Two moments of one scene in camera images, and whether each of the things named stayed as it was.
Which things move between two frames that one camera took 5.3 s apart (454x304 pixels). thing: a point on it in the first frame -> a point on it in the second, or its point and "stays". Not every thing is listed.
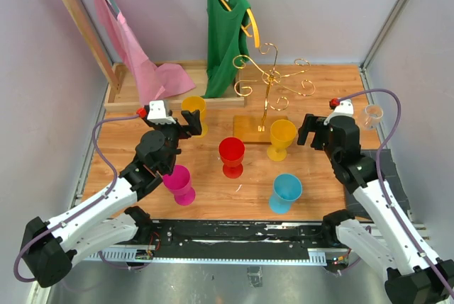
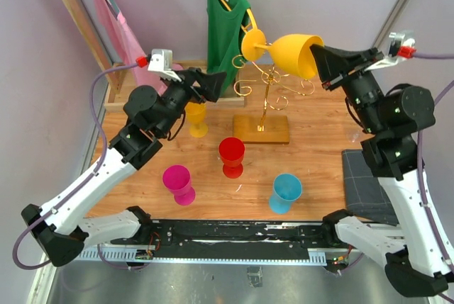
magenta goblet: [179, 183] stays
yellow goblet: [282, 133] -> [293, 50]
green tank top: [228, 39] stays
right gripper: [312, 123] -> [333, 63]
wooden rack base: [255, 130] stays
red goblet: [232, 151] stays
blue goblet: [286, 188] stays
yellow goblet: [194, 103] stays
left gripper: [193, 128] -> [211, 84]
